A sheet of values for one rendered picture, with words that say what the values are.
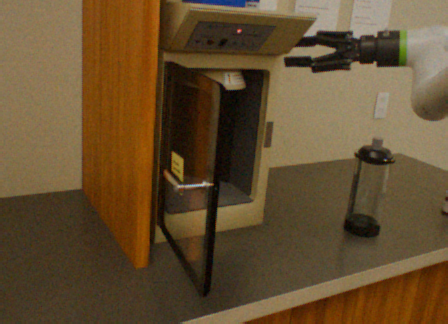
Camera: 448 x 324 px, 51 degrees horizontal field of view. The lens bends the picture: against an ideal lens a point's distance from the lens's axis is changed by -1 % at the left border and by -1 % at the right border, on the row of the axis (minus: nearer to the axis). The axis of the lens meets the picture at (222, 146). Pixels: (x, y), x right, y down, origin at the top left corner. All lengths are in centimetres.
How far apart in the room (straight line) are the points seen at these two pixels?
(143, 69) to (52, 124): 58
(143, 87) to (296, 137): 103
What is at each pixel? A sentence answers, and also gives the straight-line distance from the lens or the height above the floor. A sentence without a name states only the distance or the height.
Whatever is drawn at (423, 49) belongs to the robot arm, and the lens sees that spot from 125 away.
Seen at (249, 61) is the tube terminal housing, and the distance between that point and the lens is 115.
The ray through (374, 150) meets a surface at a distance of 130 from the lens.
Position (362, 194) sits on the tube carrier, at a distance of 131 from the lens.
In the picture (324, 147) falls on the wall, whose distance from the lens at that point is 198.
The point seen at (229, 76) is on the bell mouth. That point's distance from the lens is 115.
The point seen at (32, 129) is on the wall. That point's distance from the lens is 145.
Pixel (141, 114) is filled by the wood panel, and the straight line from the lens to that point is 95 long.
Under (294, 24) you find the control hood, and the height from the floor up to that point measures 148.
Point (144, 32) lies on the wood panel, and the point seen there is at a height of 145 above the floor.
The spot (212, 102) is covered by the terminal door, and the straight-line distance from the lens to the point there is 78.
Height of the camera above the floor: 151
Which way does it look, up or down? 17 degrees down
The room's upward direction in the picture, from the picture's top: 5 degrees clockwise
